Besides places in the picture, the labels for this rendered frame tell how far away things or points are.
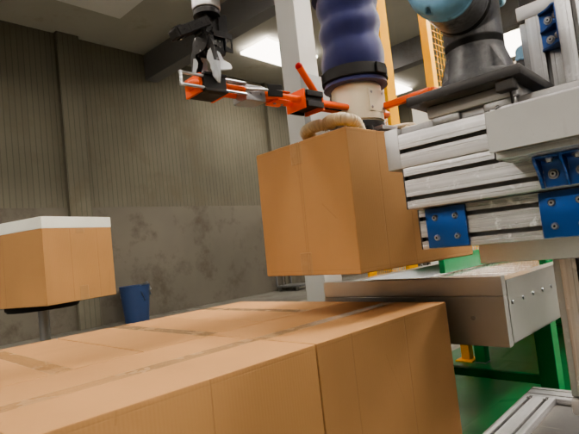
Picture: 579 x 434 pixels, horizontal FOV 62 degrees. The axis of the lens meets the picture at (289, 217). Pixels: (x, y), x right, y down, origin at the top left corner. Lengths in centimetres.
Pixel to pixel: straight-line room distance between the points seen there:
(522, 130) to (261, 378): 65
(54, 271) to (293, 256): 130
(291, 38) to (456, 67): 215
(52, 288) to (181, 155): 582
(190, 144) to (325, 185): 691
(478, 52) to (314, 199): 61
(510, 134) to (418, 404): 83
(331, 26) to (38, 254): 160
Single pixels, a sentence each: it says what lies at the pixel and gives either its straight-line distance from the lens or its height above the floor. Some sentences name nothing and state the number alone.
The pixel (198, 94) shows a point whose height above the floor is 118.
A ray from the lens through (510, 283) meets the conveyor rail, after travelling 163.
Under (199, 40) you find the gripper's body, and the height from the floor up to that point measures 132.
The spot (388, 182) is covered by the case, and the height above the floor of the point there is 92.
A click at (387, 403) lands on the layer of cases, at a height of 35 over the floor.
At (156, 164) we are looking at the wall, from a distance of 776.
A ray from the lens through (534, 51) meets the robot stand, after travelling 128.
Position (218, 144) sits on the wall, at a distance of 859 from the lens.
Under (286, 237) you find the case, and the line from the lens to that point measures 151.
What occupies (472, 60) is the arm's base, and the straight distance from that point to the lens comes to 105.
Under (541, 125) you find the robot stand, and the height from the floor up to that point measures 91.
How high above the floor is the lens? 76
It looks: 4 degrees up
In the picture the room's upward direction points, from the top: 6 degrees counter-clockwise
